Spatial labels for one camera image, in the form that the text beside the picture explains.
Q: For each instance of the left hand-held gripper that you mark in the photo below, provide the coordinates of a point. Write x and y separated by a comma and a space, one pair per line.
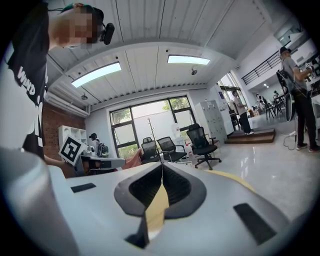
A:
71, 150

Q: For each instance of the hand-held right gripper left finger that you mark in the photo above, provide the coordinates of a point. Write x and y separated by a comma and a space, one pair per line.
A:
100, 212

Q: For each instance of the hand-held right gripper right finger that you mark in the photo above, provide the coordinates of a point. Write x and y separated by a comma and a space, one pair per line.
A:
220, 220

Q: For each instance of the person's left forearm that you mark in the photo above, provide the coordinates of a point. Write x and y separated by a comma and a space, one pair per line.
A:
53, 162

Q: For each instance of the pink cloth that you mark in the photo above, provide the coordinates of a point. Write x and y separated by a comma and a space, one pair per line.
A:
133, 161

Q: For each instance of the black mesh chair with headrest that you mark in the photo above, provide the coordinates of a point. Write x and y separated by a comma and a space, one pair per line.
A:
150, 150

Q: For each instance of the wooden coat rack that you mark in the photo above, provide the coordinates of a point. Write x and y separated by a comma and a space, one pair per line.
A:
151, 130

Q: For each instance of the white storage cabinet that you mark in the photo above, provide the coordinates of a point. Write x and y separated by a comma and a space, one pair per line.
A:
72, 131

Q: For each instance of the black mesh office chair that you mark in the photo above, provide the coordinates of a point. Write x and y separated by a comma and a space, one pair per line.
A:
170, 150

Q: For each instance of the large black-framed window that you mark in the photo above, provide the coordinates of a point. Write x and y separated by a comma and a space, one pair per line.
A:
150, 110

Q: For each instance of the white cardboard box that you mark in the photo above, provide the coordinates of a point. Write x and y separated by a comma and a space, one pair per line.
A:
175, 130

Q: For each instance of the grey ceiling sensor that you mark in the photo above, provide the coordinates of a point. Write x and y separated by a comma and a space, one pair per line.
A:
194, 71
84, 96

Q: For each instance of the black swivel office chair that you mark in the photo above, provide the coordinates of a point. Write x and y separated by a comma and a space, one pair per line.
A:
200, 142

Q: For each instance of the wooden steps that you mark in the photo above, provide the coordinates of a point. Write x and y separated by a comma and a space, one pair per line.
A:
250, 138

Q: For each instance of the long ceiling light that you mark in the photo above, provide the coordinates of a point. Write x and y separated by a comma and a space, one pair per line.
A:
96, 74
188, 59

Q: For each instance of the white tall cabinet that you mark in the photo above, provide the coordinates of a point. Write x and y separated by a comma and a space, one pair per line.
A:
227, 122

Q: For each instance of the grey metal lockers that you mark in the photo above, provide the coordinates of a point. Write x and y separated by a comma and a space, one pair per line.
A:
211, 120

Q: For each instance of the white power strip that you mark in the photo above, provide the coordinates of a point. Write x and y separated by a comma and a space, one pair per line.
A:
291, 134

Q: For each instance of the person's black printed t-shirt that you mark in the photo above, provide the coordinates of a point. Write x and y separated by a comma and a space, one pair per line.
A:
30, 50

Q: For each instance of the person's head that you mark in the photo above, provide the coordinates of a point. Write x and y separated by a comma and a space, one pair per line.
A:
75, 27

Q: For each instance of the black round panel white rim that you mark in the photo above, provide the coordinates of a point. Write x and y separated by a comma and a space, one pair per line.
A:
287, 95

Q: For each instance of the black mezzanine railing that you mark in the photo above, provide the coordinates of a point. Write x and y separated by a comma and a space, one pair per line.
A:
261, 68

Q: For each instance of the black head-worn camera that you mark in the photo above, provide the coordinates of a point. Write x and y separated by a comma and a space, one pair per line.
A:
108, 32

